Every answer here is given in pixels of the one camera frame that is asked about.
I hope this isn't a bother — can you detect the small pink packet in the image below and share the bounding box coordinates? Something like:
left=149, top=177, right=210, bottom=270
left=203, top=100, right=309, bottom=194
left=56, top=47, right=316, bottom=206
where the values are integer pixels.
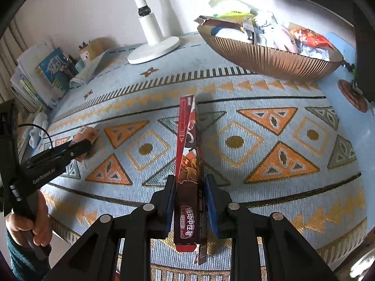
left=72, top=125, right=99, bottom=162

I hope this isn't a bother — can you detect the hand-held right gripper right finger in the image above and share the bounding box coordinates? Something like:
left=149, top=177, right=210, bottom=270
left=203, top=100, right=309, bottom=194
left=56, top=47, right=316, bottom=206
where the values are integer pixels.
left=204, top=174, right=337, bottom=281

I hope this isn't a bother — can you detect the torn brown cardboard piece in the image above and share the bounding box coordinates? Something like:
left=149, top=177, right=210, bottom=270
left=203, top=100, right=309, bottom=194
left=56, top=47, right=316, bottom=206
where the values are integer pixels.
left=194, top=15, right=255, bottom=31

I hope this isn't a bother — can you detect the round brown disc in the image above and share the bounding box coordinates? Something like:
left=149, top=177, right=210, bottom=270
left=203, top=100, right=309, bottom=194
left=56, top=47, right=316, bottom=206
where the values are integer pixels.
left=337, top=79, right=368, bottom=113

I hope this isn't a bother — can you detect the person's left hand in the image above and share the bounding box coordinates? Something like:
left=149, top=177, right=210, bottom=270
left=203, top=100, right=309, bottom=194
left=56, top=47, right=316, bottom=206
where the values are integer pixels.
left=5, top=190, right=53, bottom=248

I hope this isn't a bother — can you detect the green white plastic bag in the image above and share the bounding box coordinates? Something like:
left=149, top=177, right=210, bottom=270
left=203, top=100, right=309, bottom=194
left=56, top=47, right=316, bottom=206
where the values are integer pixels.
left=209, top=0, right=256, bottom=18

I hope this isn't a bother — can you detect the blue white penguin plush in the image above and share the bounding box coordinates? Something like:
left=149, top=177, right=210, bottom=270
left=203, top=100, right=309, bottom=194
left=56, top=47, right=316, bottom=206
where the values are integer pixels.
left=211, top=26, right=249, bottom=40

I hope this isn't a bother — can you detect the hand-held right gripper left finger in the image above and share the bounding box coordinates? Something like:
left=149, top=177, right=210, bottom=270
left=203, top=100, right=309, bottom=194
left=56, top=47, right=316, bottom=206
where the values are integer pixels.
left=42, top=175, right=176, bottom=281

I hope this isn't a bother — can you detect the brown ribbed bowl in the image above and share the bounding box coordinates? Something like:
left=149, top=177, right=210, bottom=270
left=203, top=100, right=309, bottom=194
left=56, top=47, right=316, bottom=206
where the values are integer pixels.
left=197, top=23, right=344, bottom=80

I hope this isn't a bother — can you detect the crumpled printed paper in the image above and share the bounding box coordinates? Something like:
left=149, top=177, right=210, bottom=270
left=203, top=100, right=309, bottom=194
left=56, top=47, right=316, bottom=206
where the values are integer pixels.
left=299, top=42, right=331, bottom=60
left=253, top=11, right=279, bottom=33

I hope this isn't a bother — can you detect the pink plush toy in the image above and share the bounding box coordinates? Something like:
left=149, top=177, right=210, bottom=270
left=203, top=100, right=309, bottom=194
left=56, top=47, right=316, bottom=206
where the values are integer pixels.
left=271, top=25, right=298, bottom=52

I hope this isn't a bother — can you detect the red snack bag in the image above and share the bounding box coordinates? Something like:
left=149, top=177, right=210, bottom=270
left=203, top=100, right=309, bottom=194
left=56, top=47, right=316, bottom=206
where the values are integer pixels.
left=290, top=28, right=335, bottom=51

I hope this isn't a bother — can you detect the long red box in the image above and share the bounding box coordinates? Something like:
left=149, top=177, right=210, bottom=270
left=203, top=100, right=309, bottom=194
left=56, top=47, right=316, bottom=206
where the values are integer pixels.
left=173, top=94, right=209, bottom=265

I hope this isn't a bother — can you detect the light blue mat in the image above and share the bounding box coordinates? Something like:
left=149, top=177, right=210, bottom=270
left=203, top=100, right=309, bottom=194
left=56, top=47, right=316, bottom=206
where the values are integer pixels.
left=318, top=32, right=358, bottom=94

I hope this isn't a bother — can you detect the folded white paper sheet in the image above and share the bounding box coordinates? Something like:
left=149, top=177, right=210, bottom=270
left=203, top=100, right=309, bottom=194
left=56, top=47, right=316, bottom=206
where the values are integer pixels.
left=69, top=50, right=113, bottom=88

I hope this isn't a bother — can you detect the black cable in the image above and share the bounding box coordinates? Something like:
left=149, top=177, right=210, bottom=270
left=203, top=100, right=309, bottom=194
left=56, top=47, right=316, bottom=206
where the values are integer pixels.
left=18, top=122, right=56, bottom=150

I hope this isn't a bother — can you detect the beige curtain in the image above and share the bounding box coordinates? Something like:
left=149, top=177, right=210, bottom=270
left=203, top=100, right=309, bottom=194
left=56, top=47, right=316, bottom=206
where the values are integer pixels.
left=0, top=20, right=18, bottom=100

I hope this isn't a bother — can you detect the white fan stand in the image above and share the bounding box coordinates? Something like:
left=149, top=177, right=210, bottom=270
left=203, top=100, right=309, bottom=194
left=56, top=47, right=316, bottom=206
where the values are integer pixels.
left=124, top=0, right=181, bottom=65

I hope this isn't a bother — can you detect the person's left forearm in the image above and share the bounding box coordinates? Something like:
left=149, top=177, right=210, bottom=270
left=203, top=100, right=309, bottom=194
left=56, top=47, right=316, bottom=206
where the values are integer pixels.
left=6, top=228, right=52, bottom=281

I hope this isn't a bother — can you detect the stack of books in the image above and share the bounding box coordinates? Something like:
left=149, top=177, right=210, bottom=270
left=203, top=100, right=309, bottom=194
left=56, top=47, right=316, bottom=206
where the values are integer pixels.
left=10, top=41, right=56, bottom=115

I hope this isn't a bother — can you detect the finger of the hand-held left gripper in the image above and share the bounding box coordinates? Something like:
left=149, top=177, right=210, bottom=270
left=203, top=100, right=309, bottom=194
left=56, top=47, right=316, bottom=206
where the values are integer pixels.
left=22, top=139, right=92, bottom=170

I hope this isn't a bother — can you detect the brown cardboard box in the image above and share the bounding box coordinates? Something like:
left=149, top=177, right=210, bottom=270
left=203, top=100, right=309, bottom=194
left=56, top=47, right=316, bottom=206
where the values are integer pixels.
left=79, top=37, right=119, bottom=65

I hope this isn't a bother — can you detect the blue book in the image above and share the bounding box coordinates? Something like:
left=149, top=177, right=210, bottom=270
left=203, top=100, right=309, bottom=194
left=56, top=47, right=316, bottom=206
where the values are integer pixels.
left=37, top=47, right=72, bottom=100

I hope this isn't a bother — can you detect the pale blue cloth bundle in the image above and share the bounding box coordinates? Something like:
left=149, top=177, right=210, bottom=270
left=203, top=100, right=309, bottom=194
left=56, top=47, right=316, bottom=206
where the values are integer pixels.
left=28, top=112, right=50, bottom=148

